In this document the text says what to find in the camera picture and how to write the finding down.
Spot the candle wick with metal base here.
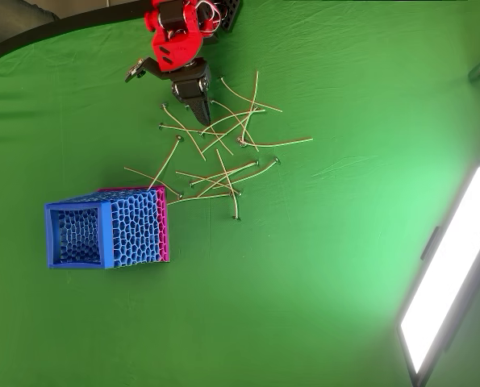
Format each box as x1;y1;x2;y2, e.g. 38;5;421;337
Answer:
157;123;227;136
147;135;183;191
237;70;261;145
218;75;284;113
198;107;267;137
209;98;261;153
227;183;241;222
166;193;232;205
189;160;261;187
174;170;235;190
160;103;207;162
215;148;244;198
201;123;235;156
123;167;183;200
242;136;315;148
201;105;261;154
211;156;281;189

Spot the blue magenta lattice basket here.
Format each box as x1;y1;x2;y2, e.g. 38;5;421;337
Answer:
44;185;171;270

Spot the green cloth with black rim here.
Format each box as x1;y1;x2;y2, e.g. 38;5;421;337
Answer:
0;0;480;387

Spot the bright LED light panel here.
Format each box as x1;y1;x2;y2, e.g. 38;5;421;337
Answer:
396;159;480;387

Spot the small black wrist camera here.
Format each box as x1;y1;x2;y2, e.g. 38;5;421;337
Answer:
124;57;162;84

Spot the red white servo cable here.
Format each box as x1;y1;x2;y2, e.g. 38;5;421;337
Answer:
194;0;224;35

